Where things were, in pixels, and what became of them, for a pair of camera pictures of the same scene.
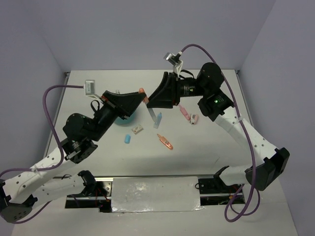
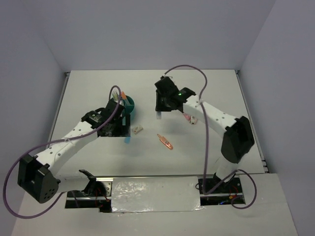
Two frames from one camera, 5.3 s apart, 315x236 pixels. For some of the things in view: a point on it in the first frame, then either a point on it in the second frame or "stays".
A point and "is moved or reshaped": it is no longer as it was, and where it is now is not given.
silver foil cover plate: x=155 y=194 stays
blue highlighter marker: x=158 y=120 is moved or reshaped
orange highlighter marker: x=146 y=100 is moved or reshaped
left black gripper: x=124 y=105 → x=123 y=131
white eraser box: x=137 y=129 stays
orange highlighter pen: x=165 y=141 stays
